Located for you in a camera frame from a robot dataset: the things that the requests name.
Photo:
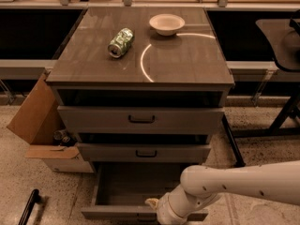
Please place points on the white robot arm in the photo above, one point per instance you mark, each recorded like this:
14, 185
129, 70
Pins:
201, 186

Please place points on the grey drawer cabinet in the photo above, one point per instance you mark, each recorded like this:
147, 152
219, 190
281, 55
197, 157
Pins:
186, 70

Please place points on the grey drawer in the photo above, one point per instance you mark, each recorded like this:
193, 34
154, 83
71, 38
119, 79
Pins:
121, 190
140, 120
156, 153

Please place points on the grey top drawer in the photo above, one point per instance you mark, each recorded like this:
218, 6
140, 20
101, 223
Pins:
140, 120

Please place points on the open cardboard box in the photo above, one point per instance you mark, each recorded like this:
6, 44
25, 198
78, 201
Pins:
35, 123

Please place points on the black bar handle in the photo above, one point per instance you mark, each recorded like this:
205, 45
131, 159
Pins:
33, 199

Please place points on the grey bottom drawer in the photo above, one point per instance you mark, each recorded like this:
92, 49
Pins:
121, 190

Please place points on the cans inside cardboard box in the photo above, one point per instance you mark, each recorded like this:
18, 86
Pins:
61, 135

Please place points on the crushed green soda can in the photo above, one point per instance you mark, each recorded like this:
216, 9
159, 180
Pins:
121, 43

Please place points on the white bowl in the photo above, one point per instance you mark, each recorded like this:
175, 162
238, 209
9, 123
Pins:
166, 24

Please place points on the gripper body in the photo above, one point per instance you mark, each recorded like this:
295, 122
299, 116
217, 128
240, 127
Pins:
165, 210

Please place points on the grey middle drawer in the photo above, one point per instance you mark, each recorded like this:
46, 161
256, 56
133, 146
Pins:
156, 153

